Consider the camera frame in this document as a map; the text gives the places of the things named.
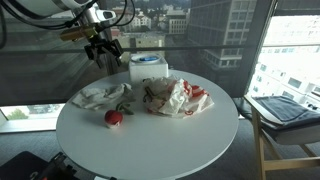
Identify white round plate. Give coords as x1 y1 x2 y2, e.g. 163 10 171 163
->
130 53 162 64

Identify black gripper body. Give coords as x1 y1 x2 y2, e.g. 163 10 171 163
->
88 33 113 52

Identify dark blue folded blanket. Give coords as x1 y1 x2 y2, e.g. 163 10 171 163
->
254 95 320 123

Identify white plastic bag red print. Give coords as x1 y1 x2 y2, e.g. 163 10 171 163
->
142 76 215 119

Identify wooden chair frame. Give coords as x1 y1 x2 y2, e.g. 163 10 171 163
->
244 94 320 180

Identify small blue object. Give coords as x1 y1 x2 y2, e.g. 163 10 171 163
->
139 56 159 62

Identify gold wrist camera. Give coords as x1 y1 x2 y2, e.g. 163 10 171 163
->
59 26 98 42

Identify white square box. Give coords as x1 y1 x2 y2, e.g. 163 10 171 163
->
128 53 169 83

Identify white terry cloth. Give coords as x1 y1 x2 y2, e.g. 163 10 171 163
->
71 83 136 111

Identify grey seat cushion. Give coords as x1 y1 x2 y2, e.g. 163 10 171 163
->
233 97 320 146

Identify red radish toy green leaves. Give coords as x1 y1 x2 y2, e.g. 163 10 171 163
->
104 101 135 129

